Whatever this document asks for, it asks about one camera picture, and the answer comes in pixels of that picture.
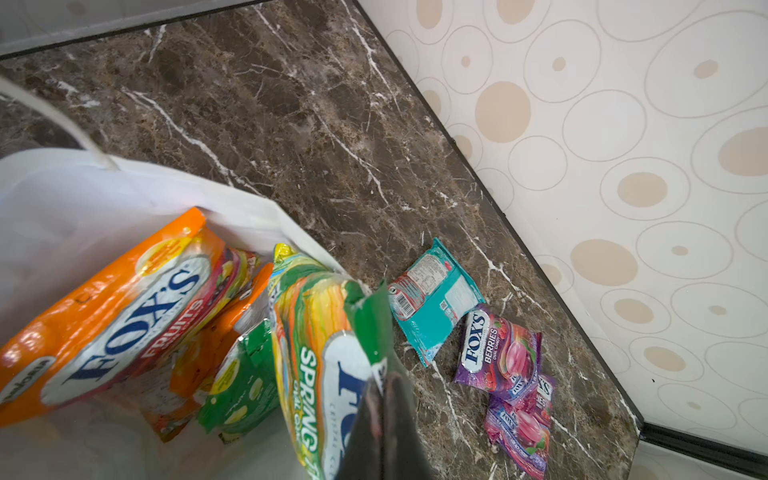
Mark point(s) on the green Fox's spring tea packet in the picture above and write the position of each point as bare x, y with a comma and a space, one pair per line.
244, 390

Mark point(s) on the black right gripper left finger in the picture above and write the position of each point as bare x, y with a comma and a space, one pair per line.
364, 455

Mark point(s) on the white floral paper bag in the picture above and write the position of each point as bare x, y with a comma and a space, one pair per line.
67, 213

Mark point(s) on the teal snack packet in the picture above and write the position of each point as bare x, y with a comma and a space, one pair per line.
429, 299

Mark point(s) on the orange snack packet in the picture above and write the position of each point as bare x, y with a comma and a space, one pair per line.
124, 319
186, 378

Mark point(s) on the purple Fox's candy packet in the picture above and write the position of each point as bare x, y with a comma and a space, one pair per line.
498, 356

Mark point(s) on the black right corner post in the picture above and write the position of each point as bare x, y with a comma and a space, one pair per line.
739, 460

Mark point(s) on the yellow green snack packet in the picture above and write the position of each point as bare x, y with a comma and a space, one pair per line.
331, 335

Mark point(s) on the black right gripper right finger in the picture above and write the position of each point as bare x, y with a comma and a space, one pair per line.
403, 456

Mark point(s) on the pink candy packet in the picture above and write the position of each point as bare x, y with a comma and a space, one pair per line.
522, 427

